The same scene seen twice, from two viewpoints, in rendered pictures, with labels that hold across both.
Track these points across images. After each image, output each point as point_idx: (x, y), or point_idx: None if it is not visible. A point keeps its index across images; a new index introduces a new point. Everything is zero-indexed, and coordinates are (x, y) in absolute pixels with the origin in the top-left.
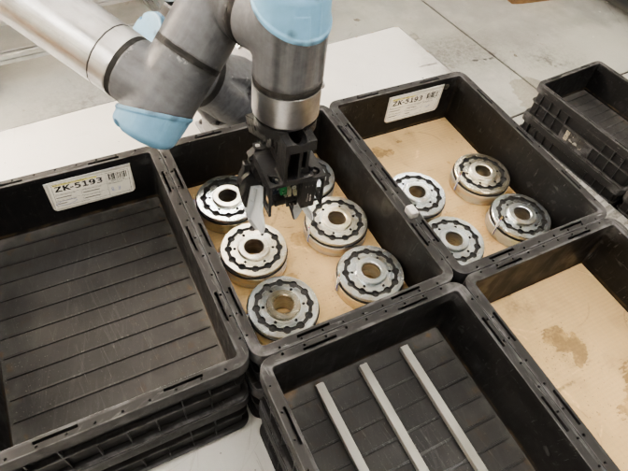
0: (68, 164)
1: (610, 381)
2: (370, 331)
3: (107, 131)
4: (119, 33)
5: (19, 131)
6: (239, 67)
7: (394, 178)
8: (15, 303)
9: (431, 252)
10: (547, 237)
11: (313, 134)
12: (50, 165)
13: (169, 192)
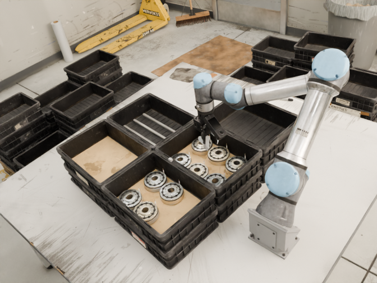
0: (329, 195)
1: (105, 166)
2: None
3: (334, 217)
4: (247, 88)
5: (368, 200)
6: (267, 202)
7: (180, 192)
8: (272, 127)
9: (162, 152)
10: (125, 169)
11: (196, 106)
12: (335, 192)
13: (246, 139)
